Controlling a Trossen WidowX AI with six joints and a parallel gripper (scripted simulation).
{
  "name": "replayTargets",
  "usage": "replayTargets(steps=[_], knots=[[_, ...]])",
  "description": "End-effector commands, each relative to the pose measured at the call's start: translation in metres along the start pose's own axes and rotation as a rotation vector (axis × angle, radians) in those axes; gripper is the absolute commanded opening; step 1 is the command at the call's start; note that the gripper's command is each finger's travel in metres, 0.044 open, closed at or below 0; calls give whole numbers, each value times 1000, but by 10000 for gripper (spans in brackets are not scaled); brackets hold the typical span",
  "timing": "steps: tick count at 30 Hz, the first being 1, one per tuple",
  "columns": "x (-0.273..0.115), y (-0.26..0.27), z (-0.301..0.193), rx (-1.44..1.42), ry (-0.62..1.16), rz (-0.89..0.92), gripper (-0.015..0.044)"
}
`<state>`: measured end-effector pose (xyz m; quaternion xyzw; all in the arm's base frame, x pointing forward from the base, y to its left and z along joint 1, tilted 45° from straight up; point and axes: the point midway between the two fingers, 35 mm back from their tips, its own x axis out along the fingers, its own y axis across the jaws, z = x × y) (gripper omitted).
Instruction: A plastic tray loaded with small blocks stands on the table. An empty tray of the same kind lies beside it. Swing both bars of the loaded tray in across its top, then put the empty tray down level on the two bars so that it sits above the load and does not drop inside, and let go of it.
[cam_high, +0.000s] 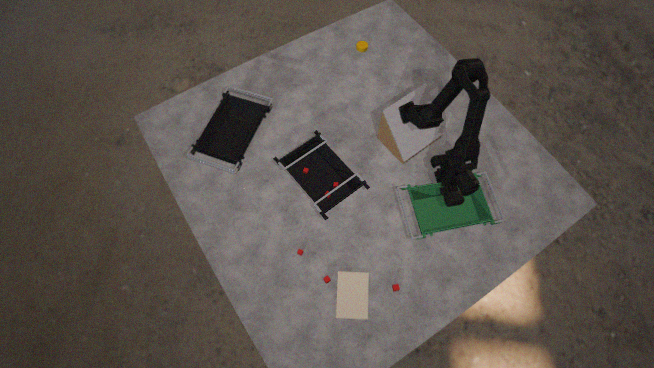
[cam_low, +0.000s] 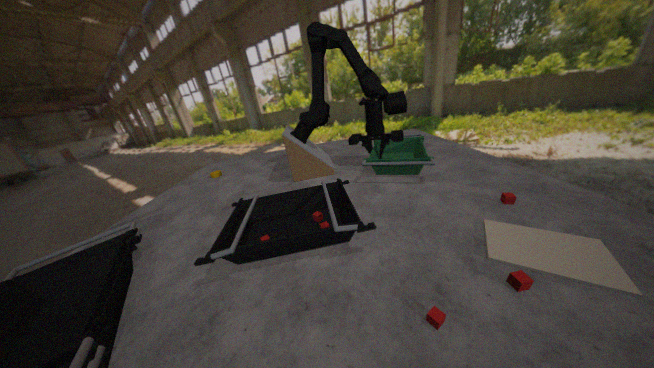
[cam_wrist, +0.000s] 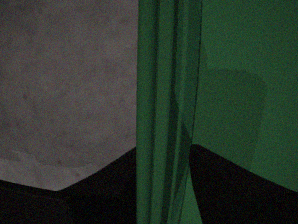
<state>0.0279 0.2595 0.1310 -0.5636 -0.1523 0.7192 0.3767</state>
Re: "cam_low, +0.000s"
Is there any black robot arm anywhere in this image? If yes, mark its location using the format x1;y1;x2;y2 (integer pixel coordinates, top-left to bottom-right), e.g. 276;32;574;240
290;22;407;144

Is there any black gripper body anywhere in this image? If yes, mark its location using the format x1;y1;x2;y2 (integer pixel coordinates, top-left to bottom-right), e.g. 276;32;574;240
349;117;403;145

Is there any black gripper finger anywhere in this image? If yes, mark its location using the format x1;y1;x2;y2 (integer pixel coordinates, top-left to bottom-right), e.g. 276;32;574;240
380;141;389;159
362;140;373;154

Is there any beige flat panel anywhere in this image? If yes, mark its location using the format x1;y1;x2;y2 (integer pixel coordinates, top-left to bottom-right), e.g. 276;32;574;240
483;219;643;297

